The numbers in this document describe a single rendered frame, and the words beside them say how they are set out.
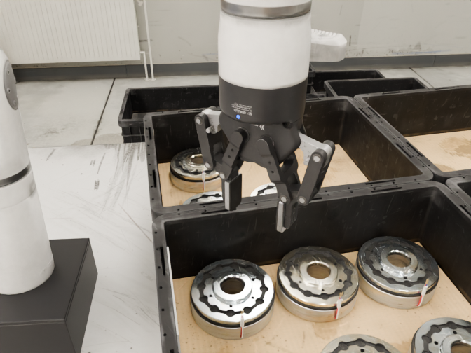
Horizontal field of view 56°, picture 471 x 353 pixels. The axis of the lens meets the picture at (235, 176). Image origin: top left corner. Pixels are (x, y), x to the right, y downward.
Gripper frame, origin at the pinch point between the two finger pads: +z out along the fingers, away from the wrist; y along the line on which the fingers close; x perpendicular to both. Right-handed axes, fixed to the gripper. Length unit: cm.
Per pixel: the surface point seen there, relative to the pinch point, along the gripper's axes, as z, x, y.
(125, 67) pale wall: 92, 196, -238
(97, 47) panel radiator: 73, 178, -244
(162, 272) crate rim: 8.6, -6.7, -8.0
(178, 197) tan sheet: 17.2, 13.8, -23.7
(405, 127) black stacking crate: 15, 57, 2
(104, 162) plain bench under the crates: 30, 28, -61
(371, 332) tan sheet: 17.2, 5.8, 12.9
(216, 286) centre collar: 13.5, -1.4, -4.5
